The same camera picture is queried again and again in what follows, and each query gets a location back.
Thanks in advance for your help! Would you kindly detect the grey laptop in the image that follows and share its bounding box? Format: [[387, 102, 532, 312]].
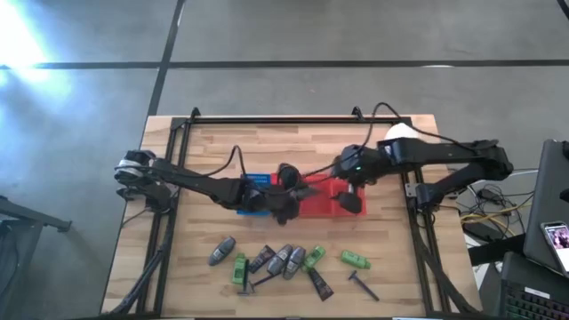
[[523, 139, 569, 277]]

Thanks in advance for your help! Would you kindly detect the dark blue razor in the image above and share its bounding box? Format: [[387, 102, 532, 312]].
[[347, 269, 381, 302]]

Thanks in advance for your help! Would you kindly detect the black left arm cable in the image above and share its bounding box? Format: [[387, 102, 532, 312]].
[[195, 144, 248, 180]]

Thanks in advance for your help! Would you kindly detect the black keyboard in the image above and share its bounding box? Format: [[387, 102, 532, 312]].
[[498, 251, 569, 320]]

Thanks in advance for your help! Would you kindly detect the green travel bottle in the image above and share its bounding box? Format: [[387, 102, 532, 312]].
[[231, 252, 249, 286], [302, 244, 327, 273], [341, 250, 373, 271]]

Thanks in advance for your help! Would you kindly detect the black floor cable bundle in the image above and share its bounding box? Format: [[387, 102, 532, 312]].
[[466, 182, 517, 215]]

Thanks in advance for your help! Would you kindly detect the blue ribbed tube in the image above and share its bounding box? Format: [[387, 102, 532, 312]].
[[250, 272, 282, 289]]

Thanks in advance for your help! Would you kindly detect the black aluminium table frame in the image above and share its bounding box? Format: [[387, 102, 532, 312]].
[[104, 106, 480, 317]]

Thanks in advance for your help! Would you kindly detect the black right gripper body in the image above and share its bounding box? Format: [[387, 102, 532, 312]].
[[332, 144, 383, 188]]

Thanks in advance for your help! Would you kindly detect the yellow floor cable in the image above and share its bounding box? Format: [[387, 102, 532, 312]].
[[460, 203, 534, 224]]

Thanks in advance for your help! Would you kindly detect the Lysol wipes canister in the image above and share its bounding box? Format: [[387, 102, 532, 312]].
[[383, 122, 421, 145]]

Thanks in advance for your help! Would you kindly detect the dark squeeze tube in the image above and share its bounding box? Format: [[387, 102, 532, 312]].
[[248, 244, 277, 275], [307, 267, 335, 303]]

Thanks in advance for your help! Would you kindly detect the blue plastic basket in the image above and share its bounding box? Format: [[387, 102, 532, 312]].
[[236, 172, 273, 218]]

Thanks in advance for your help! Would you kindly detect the black side stand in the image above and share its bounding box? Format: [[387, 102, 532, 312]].
[[0, 194, 73, 320]]

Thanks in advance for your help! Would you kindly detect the black floor box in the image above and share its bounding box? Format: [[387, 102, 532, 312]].
[[466, 221, 526, 268]]

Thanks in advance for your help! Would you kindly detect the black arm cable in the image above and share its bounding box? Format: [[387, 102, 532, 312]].
[[303, 101, 473, 179], [195, 144, 248, 180]]

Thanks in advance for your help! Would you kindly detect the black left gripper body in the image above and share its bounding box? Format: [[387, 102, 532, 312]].
[[247, 185, 304, 223]]

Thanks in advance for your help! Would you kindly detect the short blue tube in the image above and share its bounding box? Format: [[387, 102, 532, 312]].
[[236, 259, 257, 298]]

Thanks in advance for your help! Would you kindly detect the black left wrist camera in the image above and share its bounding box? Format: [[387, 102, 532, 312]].
[[276, 163, 304, 190]]

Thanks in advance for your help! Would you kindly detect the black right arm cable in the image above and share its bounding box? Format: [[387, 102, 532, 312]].
[[303, 101, 473, 179]]

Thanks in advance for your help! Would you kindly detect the smartphone with lit screen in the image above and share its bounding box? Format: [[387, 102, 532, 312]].
[[540, 220, 569, 277]]

